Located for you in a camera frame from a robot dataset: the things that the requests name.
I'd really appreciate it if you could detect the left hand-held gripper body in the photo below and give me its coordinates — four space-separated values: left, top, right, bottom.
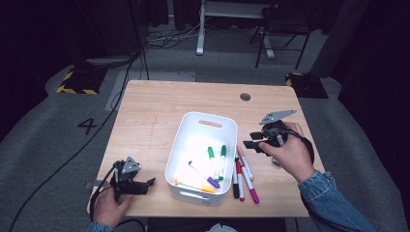
109 156 144 203

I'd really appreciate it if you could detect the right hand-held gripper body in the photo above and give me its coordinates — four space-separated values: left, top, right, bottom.
258 108 298 149

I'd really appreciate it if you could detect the peach capped white marker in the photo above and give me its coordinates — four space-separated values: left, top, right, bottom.
237 145 255 182

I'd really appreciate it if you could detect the dark green capped white marker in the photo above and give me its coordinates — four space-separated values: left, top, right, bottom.
218 144 228 182

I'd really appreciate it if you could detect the magenta capped white marker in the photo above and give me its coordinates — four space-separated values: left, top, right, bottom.
241 165 260 205

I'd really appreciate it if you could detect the white plastic bin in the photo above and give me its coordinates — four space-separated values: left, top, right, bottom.
164 111 239 207

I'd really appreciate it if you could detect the purple capped white marker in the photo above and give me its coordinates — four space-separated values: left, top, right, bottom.
188 159 221 189

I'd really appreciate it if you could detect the person's right hand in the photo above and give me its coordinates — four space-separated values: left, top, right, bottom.
257 121 317 184

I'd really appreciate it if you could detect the person's left hand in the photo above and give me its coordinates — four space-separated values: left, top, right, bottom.
93 187 135 228

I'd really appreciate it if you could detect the black yellow striped stand base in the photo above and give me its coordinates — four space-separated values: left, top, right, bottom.
56 66 107 96
284 72 329 100

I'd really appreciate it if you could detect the white cloth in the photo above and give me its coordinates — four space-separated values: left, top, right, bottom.
209 224 238 232

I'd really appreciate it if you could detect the black chair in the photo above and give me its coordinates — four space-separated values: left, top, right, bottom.
249 4 312 71

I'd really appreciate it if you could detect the grey flat stand base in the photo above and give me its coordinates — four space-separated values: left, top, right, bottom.
85 55 138 68

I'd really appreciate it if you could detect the grey curtain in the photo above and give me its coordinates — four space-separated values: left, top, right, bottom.
308 0 370 78

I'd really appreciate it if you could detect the black stand pole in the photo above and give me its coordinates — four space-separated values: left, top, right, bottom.
129 0 151 81

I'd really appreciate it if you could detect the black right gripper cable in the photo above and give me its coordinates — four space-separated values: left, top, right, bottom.
274 128 359 232

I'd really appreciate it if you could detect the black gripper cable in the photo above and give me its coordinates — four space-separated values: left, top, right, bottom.
274 128 359 232
90 160 148 232

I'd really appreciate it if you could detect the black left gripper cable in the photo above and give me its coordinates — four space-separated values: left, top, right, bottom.
90 160 148 232

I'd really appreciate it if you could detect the long black floor cable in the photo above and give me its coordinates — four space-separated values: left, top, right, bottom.
8 54 138 232

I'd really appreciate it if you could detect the white desk frame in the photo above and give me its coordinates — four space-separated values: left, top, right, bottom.
195 0 276 60

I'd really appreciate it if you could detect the bundle of floor cables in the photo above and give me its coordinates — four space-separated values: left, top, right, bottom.
143 22 202 50

